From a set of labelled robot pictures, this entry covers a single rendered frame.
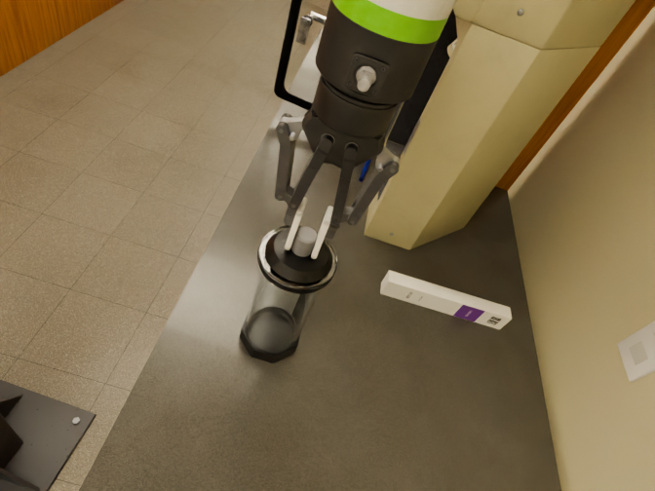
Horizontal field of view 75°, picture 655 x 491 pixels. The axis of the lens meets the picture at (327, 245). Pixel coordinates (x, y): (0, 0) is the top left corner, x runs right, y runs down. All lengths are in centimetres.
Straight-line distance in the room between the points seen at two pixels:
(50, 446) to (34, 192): 115
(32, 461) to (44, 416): 13
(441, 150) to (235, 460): 60
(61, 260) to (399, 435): 162
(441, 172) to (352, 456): 51
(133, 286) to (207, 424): 130
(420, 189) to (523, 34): 31
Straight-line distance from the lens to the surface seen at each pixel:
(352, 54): 36
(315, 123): 43
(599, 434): 89
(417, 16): 35
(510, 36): 74
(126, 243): 208
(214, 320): 76
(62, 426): 170
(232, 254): 84
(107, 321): 186
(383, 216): 92
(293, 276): 54
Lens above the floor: 160
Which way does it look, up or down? 46 degrees down
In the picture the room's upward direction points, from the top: 23 degrees clockwise
